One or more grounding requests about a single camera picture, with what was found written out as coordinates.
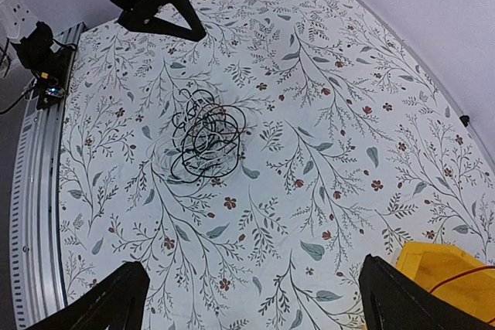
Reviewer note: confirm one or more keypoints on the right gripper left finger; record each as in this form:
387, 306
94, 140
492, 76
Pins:
117, 302

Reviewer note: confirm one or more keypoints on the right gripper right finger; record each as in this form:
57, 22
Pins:
390, 300

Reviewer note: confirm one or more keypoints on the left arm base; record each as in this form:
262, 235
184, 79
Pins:
49, 62

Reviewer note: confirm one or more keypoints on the floral table mat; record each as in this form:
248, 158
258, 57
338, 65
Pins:
250, 173

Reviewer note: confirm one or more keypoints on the aluminium front rail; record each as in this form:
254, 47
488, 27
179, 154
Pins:
36, 265

